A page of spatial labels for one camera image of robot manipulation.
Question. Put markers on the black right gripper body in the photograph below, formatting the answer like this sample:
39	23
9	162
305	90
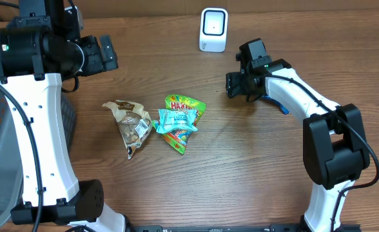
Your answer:
240	83

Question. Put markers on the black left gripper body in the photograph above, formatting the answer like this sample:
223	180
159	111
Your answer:
93	62

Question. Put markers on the blue Oreo packet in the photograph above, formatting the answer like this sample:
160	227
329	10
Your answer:
268	99

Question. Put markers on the brown cookie bag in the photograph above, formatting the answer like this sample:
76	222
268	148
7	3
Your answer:
133	121

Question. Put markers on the light blue snack packet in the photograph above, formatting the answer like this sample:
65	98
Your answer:
171	120

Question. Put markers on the green Haribo candy bag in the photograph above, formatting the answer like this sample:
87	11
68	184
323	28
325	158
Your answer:
178	139

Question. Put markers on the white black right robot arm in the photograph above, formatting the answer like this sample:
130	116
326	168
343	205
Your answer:
334	147

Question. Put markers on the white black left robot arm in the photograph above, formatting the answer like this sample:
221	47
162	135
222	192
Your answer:
39	49

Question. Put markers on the grey plastic mesh basket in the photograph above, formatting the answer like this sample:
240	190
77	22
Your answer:
53	124

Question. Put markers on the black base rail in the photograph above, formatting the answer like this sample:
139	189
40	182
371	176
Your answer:
270	228

